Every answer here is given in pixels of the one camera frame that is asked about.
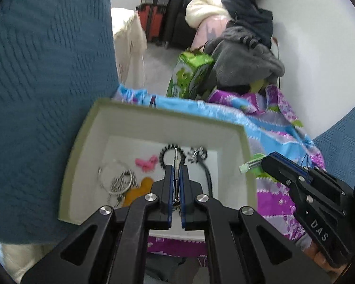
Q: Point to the grey fleece garment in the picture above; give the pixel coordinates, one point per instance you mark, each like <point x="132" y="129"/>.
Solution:
<point x="245" y="62"/>

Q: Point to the cream cloth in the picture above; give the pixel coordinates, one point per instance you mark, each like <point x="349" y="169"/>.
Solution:
<point x="23" y="260"/>

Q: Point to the silver bangle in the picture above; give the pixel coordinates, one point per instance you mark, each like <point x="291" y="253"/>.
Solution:
<point x="100" y="174"/>

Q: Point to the zebra striped bangle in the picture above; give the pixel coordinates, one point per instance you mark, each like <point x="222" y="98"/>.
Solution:
<point x="121" y="183"/>

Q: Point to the red suitcase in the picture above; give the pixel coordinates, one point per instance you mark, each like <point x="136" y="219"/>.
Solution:
<point x="151" y="20"/>

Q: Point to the lime green chair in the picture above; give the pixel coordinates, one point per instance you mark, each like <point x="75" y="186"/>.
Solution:
<point x="257" y="85"/>

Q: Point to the pale pink garment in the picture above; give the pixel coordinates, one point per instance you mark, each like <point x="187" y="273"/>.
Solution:
<point x="210" y="32"/>

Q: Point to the person's right hand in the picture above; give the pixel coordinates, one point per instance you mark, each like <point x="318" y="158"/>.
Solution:
<point x="317" y="257"/>

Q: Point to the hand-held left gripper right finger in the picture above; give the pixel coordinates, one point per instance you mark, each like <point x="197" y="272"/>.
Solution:
<point x="183" y="189"/>

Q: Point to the floral printed blanket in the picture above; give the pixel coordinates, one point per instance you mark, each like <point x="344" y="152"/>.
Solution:
<point x="272" y="142"/>

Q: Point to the green printed carton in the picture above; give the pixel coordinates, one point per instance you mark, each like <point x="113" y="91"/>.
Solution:
<point x="189" y="74"/>

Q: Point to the silver metal clip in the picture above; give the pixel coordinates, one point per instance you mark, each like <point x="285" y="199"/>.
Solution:
<point x="176" y="165"/>

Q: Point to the dark navy jacket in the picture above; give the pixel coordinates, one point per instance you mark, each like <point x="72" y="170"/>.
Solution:
<point x="248" y="11"/>

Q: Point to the cream cardboard box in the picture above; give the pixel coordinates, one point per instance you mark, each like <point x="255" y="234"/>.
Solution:
<point x="130" y="124"/>

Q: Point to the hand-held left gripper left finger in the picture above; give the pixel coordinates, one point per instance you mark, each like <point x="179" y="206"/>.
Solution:
<point x="169" y="189"/>

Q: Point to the grey pants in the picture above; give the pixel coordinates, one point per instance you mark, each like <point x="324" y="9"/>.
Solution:
<point x="171" y="269"/>

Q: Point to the cream fluffy garment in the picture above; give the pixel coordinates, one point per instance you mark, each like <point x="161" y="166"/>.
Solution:
<point x="204" y="7"/>

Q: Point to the orange gourd pendant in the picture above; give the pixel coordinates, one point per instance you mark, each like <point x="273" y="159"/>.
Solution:
<point x="136" y="192"/>

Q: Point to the pink hair clip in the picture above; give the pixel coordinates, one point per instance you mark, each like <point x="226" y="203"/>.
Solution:
<point x="146" y="164"/>

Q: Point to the blue quilted sofa cover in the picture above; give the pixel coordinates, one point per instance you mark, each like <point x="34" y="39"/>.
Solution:
<point x="47" y="80"/>

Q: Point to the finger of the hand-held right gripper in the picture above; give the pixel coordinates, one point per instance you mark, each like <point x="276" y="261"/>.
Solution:
<point x="293" y="165"/>
<point x="279" y="171"/>

